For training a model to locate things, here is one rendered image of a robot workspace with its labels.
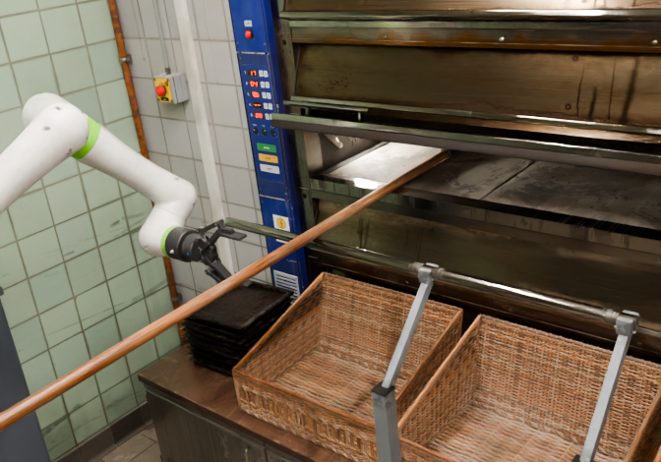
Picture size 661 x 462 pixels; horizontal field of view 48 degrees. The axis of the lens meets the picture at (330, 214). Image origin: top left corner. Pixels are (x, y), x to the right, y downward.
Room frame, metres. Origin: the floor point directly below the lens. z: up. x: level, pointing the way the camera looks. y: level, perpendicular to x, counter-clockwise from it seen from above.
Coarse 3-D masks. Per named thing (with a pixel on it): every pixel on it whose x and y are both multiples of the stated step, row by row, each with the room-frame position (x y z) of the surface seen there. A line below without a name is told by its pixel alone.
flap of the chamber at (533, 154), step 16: (288, 128) 2.21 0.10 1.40; (304, 128) 2.16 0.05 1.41; (320, 128) 2.12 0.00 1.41; (336, 128) 2.08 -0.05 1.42; (416, 144) 1.90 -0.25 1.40; (432, 144) 1.86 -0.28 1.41; (448, 144) 1.83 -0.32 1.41; (464, 144) 1.80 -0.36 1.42; (480, 144) 1.77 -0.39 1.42; (576, 144) 1.78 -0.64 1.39; (544, 160) 1.66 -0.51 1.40; (560, 160) 1.63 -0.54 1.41; (576, 160) 1.60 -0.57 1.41; (592, 160) 1.58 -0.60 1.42; (608, 160) 1.56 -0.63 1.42; (624, 160) 1.54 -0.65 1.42
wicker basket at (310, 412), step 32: (320, 288) 2.29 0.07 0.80; (352, 288) 2.22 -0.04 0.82; (384, 288) 2.14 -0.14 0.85; (288, 320) 2.17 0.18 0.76; (320, 320) 2.27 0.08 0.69; (352, 320) 2.20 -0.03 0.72; (448, 320) 1.98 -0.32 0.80; (256, 352) 2.04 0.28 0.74; (288, 352) 2.15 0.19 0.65; (320, 352) 2.23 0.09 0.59; (352, 352) 2.17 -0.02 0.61; (384, 352) 2.09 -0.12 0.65; (416, 352) 2.02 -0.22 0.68; (448, 352) 1.89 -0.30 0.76; (256, 384) 1.90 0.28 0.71; (288, 384) 2.06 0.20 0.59; (320, 384) 2.04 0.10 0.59; (352, 384) 2.01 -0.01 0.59; (416, 384) 1.76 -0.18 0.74; (256, 416) 1.91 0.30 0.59; (288, 416) 1.90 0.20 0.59; (320, 416) 1.74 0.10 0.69; (352, 416) 1.67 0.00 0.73; (352, 448) 1.67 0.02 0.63
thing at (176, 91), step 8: (160, 80) 2.72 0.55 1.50; (168, 80) 2.69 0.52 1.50; (176, 80) 2.71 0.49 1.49; (184, 80) 2.73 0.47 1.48; (168, 88) 2.69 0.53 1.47; (176, 88) 2.70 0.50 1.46; (184, 88) 2.73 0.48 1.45; (160, 96) 2.73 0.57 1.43; (168, 96) 2.70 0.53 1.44; (176, 96) 2.70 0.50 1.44; (184, 96) 2.72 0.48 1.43
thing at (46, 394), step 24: (384, 192) 2.10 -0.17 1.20; (336, 216) 1.94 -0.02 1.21; (312, 240) 1.85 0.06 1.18; (264, 264) 1.70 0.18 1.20; (216, 288) 1.59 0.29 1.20; (192, 312) 1.52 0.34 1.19; (144, 336) 1.42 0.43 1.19; (96, 360) 1.33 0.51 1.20; (48, 384) 1.26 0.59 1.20; (72, 384) 1.28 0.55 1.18; (24, 408) 1.20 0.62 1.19; (0, 432) 1.17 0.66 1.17
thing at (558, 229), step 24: (336, 192) 2.29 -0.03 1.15; (360, 192) 2.23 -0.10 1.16; (408, 192) 2.13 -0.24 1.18; (432, 192) 2.11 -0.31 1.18; (480, 216) 1.94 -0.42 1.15; (504, 216) 1.89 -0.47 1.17; (528, 216) 1.84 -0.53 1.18; (552, 216) 1.82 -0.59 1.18; (576, 216) 1.81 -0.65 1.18; (600, 240) 1.71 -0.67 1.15; (624, 240) 1.67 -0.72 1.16; (648, 240) 1.63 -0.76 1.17
